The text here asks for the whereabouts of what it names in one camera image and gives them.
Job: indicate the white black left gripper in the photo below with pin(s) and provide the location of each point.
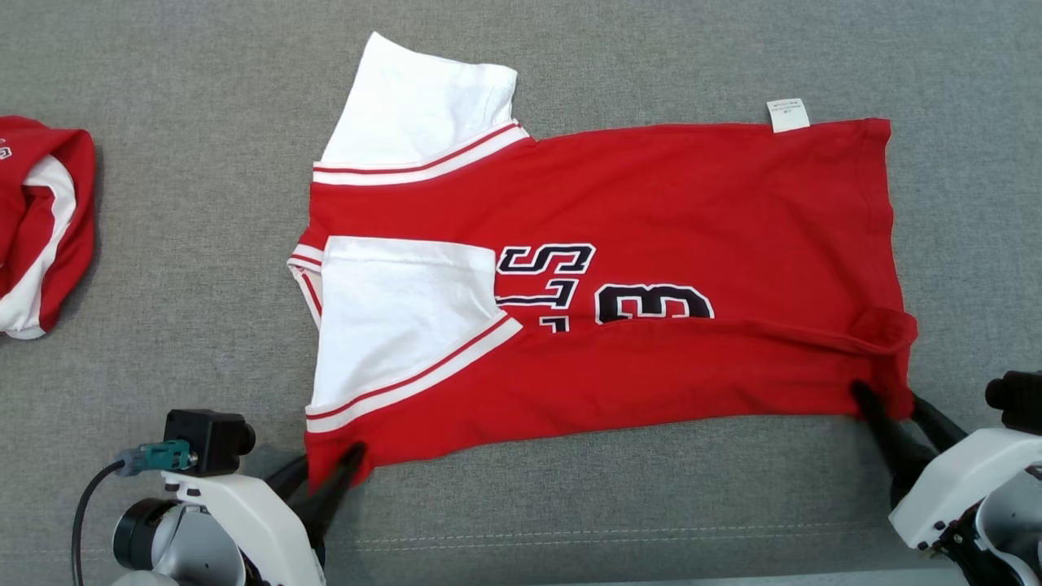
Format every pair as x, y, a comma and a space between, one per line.
260, 537

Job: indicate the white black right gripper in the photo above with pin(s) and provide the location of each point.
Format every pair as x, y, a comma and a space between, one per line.
961, 480

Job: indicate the red jersey shirt white sleeves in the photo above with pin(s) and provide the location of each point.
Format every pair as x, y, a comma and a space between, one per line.
651, 203

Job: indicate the red shorts number 23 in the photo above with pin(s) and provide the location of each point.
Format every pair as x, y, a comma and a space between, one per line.
69, 203

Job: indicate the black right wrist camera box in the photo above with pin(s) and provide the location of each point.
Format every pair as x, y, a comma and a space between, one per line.
1017, 399

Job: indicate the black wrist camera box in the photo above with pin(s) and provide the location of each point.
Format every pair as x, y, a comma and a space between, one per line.
1017, 399
203, 439

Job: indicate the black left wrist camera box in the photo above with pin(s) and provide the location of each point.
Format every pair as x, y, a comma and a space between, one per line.
203, 439

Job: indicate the teal left camera connector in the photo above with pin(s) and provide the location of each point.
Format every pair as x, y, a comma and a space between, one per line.
163, 456

